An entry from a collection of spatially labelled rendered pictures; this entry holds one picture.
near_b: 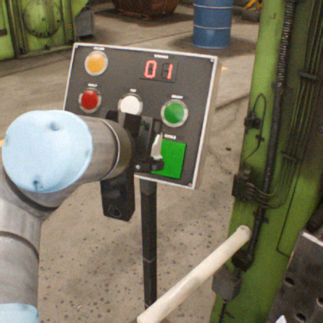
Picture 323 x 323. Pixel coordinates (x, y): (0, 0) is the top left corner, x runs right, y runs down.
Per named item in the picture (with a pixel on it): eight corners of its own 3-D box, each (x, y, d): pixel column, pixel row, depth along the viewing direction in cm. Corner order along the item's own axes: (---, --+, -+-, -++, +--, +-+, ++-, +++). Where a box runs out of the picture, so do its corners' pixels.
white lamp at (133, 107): (132, 120, 74) (131, 102, 72) (118, 114, 77) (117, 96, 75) (143, 116, 76) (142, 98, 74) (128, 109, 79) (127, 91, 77)
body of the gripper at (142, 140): (166, 121, 54) (140, 114, 43) (156, 175, 55) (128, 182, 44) (121, 114, 57) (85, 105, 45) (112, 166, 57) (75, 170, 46)
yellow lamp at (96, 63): (97, 76, 77) (96, 58, 74) (85, 71, 79) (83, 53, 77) (108, 73, 78) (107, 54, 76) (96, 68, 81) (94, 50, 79)
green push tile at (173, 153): (179, 179, 72) (185, 143, 71) (146, 172, 74) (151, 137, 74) (181, 178, 74) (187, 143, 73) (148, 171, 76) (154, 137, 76)
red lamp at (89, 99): (91, 114, 77) (89, 96, 75) (79, 107, 80) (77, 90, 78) (102, 109, 79) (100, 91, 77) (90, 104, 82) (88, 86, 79)
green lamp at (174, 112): (177, 128, 72) (177, 109, 69) (161, 121, 74) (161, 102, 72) (187, 123, 73) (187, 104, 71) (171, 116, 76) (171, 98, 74)
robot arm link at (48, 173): (-21, 151, 32) (32, 86, 29) (45, 150, 42) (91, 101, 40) (23, 218, 30) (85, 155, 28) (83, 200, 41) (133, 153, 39)
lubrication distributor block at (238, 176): (245, 212, 100) (253, 174, 92) (228, 202, 104) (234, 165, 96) (251, 206, 102) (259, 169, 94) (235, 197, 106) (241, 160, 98)
